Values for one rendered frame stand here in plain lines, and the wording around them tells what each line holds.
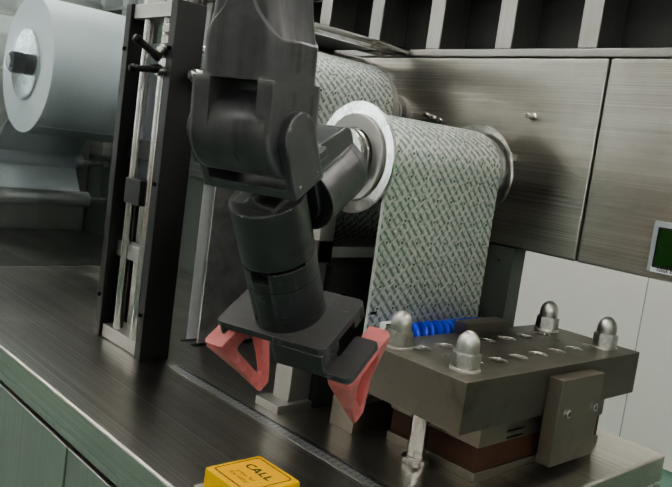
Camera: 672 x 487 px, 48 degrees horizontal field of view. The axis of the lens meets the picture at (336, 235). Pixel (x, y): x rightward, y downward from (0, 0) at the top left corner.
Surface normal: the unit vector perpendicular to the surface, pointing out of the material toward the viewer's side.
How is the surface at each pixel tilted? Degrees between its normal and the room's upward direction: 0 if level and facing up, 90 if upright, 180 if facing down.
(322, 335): 29
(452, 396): 90
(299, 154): 90
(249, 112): 63
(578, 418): 90
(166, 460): 0
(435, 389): 90
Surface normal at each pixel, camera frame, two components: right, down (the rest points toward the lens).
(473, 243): 0.66, 0.18
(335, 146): 0.86, 0.18
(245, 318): -0.13, -0.84
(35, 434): -0.73, -0.03
